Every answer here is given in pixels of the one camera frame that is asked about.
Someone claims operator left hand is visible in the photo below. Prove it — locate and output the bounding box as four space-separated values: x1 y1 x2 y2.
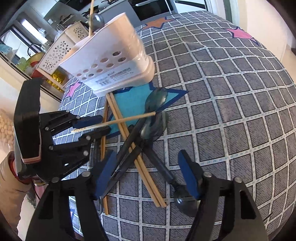
1 151 32 233

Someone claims black built-in oven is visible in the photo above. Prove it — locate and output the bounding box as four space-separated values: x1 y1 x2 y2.
128 0 173 21

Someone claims chopstick standing in holder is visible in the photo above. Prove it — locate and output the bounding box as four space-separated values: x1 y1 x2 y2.
88 0 94 38

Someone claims cream perforated storage rack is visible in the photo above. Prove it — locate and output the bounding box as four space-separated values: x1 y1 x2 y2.
32 21 88 92

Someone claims grey spoon bowl near right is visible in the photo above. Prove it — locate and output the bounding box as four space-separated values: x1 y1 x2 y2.
138 136 202 217

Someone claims grey checked tablecloth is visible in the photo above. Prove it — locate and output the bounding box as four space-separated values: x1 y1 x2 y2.
52 10 296 241

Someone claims grey translucent spoon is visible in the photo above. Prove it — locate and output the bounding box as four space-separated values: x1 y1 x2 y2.
120 87 169 163
102 111 169 198

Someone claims white plastic utensil holder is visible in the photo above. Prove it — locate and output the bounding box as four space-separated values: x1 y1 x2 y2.
59 13 155 97

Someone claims wooden chopstick pair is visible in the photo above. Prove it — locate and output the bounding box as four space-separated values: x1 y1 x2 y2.
106 93 166 207
109 92 167 208

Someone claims spoon standing in holder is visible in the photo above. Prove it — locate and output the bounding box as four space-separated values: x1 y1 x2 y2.
93 13 105 31

